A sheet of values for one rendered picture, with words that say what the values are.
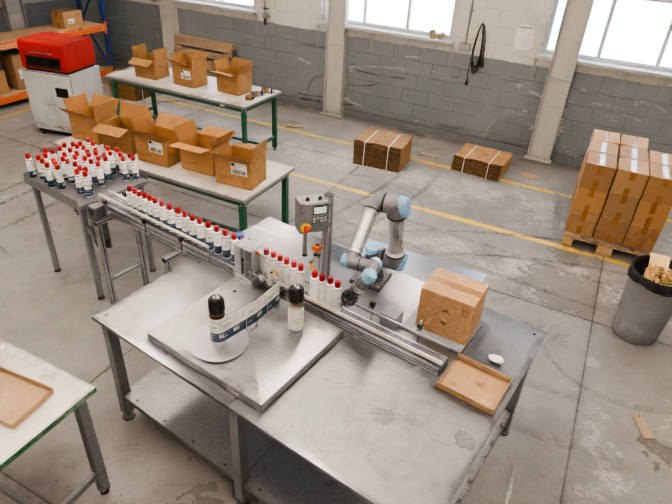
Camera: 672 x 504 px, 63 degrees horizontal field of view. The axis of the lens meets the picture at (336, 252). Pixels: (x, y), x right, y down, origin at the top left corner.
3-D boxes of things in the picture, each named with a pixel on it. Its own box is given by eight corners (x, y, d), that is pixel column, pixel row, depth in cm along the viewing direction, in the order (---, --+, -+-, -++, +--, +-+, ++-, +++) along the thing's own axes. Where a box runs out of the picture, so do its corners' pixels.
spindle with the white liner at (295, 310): (283, 331, 293) (284, 286, 277) (294, 323, 299) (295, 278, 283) (296, 338, 289) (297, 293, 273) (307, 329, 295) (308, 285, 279)
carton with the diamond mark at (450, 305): (414, 325, 308) (421, 287, 293) (431, 304, 325) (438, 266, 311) (465, 346, 295) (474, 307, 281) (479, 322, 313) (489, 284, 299)
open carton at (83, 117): (61, 140, 522) (52, 101, 502) (97, 127, 556) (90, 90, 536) (93, 149, 509) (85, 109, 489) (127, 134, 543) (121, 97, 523)
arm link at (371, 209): (367, 184, 306) (337, 261, 291) (386, 188, 303) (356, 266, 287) (370, 194, 317) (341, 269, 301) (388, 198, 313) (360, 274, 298)
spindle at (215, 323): (206, 341, 282) (202, 297, 266) (219, 332, 288) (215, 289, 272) (219, 349, 277) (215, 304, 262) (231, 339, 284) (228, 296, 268)
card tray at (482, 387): (435, 386, 272) (436, 381, 270) (456, 358, 290) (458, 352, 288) (492, 416, 258) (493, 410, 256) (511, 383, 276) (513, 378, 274)
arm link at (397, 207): (386, 258, 343) (387, 187, 306) (408, 264, 338) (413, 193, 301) (379, 270, 335) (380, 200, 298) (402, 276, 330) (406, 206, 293)
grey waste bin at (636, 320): (604, 338, 438) (630, 276, 405) (608, 309, 471) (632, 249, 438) (662, 357, 423) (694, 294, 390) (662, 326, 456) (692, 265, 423)
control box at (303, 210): (294, 226, 308) (295, 196, 298) (323, 222, 313) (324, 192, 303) (299, 235, 300) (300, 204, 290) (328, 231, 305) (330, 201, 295)
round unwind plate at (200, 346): (176, 345, 280) (175, 344, 279) (219, 316, 301) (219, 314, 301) (219, 372, 265) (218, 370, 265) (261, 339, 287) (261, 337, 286)
